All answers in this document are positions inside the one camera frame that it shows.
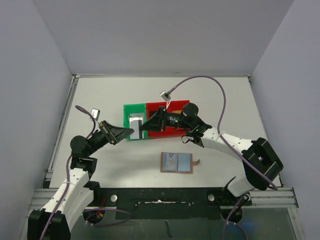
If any green plastic bin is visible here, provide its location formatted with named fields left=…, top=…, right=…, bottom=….
left=123, top=103, right=148, bottom=141

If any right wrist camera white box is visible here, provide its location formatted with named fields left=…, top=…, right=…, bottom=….
left=159, top=91, right=172, bottom=102

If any brown leather card holder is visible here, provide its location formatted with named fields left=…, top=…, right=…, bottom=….
left=160, top=152, right=201, bottom=174

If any aluminium front rail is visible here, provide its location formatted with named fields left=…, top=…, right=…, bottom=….
left=28, top=187, right=299, bottom=211

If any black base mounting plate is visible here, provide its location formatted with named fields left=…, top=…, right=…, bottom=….
left=90, top=187, right=252, bottom=221

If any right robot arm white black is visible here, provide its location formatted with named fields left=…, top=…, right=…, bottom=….
left=140, top=103, right=284, bottom=197

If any red plastic bin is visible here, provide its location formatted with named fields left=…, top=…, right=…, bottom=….
left=167, top=100, right=190, bottom=113
left=146, top=102, right=185, bottom=139

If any right red plastic bin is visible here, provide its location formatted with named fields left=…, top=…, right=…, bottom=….
left=167, top=100, right=190, bottom=113

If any gold card in bin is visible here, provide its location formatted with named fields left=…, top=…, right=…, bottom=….
left=172, top=109, right=182, bottom=114

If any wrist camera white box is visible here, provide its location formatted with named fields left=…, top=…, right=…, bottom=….
left=159, top=91, right=172, bottom=102
left=91, top=108, right=101, bottom=121

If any silver card in green bin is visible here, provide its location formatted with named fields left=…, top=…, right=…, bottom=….
left=128, top=112, right=145, bottom=123

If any middle red plastic bin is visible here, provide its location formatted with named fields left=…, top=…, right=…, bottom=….
left=146, top=102, right=185, bottom=139

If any white silver VIP card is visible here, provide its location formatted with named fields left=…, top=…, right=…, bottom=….
left=129, top=119, right=144, bottom=140

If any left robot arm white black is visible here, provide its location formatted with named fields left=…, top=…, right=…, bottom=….
left=27, top=120, right=134, bottom=240

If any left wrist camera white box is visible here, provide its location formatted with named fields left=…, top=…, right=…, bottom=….
left=91, top=108, right=101, bottom=121

